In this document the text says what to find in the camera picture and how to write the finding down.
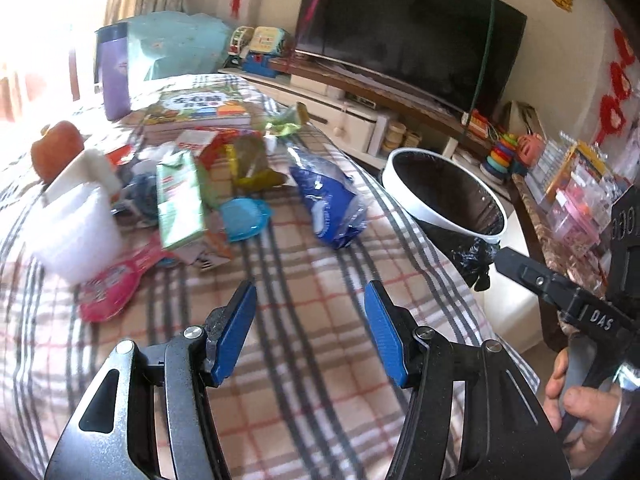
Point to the blue plastic bag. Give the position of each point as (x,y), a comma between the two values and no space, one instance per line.
(337,210)

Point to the pink snack packet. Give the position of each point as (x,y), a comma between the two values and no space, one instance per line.
(109,292)

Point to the person's right hand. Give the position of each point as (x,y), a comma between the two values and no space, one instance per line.
(597,409)

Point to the rainbow stacking ring toy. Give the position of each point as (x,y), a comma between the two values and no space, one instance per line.
(498,162)

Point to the red apple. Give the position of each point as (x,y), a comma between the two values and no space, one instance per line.
(58,146)

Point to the red heart string decoration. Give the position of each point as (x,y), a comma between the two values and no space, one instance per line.
(611,117)

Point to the teal cloth covered furniture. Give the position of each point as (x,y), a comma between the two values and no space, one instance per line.
(168,43)

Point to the green carton box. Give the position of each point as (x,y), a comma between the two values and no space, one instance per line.
(181,215)

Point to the pink plastic storage box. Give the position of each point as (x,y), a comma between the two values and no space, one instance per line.
(579,214)

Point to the white TV cabinet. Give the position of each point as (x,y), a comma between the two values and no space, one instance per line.
(368,121)

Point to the black flat television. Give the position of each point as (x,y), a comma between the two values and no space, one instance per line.
(460,52)

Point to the purple water bottle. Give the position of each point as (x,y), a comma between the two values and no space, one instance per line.
(111,69)

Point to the colourful children's book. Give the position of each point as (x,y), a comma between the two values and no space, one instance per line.
(200,107)

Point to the white trash bin black bag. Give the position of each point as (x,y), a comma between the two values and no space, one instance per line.
(456,210)

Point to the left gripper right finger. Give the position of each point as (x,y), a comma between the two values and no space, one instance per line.
(505,433)

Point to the blue round plastic lid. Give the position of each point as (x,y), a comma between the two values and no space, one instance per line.
(244,217)

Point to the white foam fruit net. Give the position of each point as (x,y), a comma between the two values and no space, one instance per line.
(74,235)

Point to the marble side counter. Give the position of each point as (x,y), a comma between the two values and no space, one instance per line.
(539,321)

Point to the red toy telephone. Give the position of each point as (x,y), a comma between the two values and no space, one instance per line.
(476,123)

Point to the yellow green snack wrapper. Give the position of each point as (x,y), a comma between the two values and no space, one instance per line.
(249,165)

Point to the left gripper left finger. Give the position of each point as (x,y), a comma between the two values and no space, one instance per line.
(111,434)

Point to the red white small box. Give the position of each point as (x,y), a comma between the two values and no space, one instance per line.
(206,145)

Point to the plaid blanket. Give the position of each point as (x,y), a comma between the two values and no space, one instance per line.
(308,399)

